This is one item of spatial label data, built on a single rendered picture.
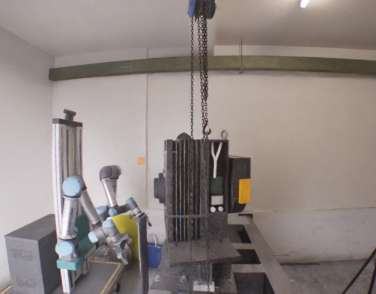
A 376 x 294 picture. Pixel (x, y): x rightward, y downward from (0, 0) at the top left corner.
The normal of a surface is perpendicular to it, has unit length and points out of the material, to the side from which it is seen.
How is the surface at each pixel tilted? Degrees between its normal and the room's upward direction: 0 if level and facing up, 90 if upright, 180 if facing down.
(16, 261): 90
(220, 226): 90
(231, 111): 90
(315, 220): 90
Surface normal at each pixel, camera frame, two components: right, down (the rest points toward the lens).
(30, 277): -0.04, 0.01
